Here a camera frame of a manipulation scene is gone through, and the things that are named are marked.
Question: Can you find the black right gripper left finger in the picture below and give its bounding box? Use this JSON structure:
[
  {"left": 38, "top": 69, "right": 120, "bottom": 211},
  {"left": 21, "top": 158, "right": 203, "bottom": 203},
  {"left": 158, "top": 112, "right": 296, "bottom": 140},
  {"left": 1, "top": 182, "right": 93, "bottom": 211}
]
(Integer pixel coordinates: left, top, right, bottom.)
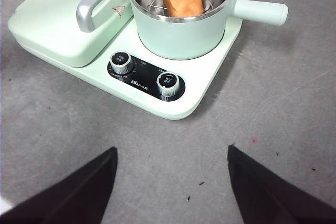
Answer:
[{"left": 0, "top": 146, "right": 118, "bottom": 224}]

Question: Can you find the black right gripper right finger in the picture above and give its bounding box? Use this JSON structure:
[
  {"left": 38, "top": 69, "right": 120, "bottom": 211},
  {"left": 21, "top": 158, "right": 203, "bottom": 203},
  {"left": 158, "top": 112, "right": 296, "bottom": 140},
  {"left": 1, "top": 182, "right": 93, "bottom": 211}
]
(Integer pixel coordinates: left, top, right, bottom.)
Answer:
[{"left": 227, "top": 144, "right": 336, "bottom": 224}]

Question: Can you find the green breakfast maker base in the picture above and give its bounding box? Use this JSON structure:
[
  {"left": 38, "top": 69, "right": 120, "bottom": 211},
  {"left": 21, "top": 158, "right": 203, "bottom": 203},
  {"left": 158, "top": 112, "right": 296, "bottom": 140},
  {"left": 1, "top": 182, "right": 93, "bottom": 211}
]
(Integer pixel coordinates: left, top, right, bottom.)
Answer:
[{"left": 14, "top": 16, "right": 244, "bottom": 121}]

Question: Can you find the silver control knob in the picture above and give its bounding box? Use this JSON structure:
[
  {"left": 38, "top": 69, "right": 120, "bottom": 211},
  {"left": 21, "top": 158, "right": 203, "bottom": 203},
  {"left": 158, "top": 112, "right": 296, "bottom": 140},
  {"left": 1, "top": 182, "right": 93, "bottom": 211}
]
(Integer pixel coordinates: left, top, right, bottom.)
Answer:
[
  {"left": 156, "top": 71, "right": 181, "bottom": 97},
  {"left": 109, "top": 51, "right": 132, "bottom": 75}
]

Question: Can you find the green griddle lid silver handle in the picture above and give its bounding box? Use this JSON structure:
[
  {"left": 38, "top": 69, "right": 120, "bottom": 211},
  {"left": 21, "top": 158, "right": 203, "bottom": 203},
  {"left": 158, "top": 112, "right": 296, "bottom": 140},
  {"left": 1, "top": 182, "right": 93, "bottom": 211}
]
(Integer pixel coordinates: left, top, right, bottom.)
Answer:
[{"left": 7, "top": 0, "right": 135, "bottom": 69}]

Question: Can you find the green pot with side handle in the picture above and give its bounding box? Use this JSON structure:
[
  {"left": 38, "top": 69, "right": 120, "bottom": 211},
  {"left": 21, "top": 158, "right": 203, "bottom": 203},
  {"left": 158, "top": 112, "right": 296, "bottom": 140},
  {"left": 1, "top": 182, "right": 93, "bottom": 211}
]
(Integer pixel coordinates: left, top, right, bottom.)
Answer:
[{"left": 127, "top": 0, "right": 289, "bottom": 60}]

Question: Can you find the wire steaming rack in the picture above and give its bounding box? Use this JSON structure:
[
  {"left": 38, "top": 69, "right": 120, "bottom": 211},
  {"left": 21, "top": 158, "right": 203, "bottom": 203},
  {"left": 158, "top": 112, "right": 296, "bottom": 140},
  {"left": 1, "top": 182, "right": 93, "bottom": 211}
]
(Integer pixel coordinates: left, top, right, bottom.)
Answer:
[{"left": 146, "top": 0, "right": 208, "bottom": 20}]

